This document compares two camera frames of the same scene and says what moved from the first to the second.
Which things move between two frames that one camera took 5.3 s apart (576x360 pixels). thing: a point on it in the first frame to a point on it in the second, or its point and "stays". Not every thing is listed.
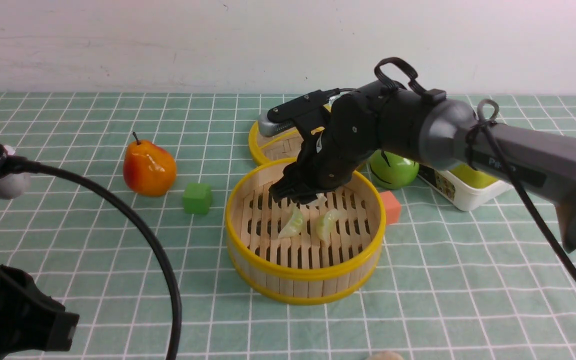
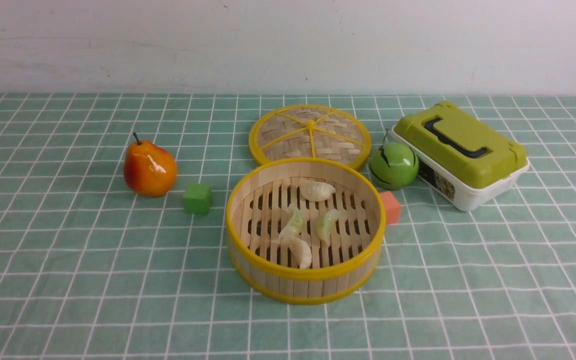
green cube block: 197,198 stays
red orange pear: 149,170 stays
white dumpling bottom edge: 385,355 to 301,249
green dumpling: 295,225 stays
